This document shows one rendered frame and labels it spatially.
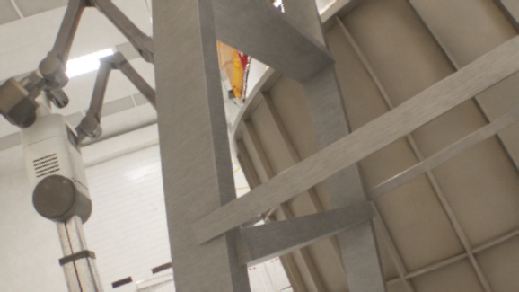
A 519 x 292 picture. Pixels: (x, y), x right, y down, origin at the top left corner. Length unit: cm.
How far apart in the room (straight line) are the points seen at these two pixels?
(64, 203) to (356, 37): 108
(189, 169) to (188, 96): 7
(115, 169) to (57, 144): 831
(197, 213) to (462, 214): 76
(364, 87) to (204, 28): 73
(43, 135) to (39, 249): 859
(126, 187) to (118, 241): 137
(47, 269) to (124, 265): 195
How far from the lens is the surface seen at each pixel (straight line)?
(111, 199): 948
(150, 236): 906
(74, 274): 133
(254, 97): 130
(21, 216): 1035
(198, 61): 35
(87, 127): 173
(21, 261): 1014
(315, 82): 75
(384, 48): 105
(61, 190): 134
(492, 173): 96
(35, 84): 139
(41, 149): 142
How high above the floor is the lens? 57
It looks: 18 degrees up
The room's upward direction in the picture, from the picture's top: 24 degrees counter-clockwise
